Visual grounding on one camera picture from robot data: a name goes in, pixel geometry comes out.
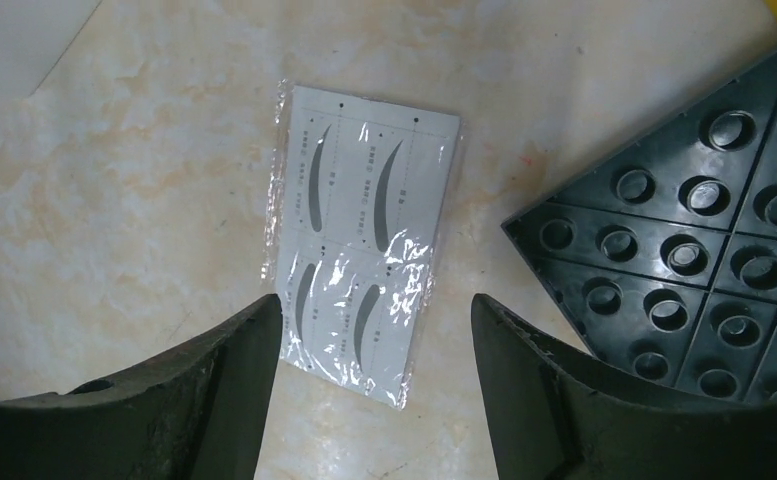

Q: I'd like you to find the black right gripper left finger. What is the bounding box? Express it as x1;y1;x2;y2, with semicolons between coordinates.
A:
0;294;283;479

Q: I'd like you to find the white false eyelash card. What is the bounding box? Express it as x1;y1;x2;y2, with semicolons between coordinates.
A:
261;81;463;409

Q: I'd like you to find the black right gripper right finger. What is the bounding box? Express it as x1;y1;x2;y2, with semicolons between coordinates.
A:
471;293;777;479

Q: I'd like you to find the dark green building baseplate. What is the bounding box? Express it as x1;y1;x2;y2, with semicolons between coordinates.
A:
503;48;777;404

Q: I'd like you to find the white plastic drawer organizer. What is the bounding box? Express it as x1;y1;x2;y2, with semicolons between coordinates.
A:
0;0;100;99

